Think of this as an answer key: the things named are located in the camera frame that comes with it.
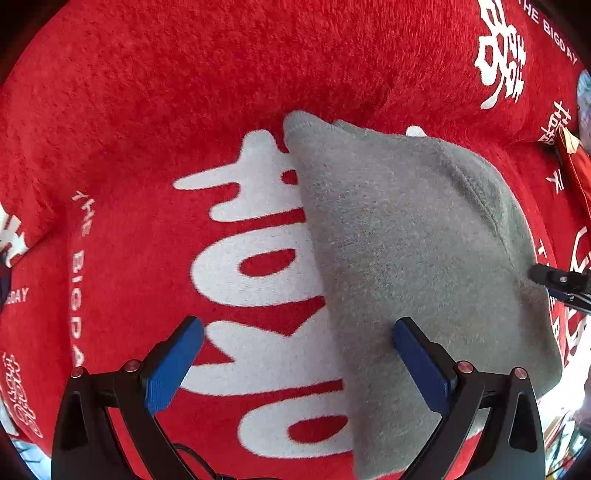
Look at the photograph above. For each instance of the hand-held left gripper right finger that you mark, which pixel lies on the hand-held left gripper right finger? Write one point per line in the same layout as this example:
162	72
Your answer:
422	369

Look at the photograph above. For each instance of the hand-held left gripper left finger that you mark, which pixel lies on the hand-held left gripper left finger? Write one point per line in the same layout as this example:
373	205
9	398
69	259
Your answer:
173	364

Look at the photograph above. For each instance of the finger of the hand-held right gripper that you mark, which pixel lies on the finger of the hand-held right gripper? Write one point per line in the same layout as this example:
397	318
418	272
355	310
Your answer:
551	277

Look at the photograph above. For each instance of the grey cloth garment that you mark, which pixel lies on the grey cloth garment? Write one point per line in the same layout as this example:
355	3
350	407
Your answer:
406	230

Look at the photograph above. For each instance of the red packet with gold trim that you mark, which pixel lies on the red packet with gold trim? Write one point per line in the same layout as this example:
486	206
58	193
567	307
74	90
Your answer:
577	166

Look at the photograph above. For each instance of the red printed blanket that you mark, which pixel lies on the red printed blanket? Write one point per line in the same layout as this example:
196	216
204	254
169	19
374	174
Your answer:
138	92

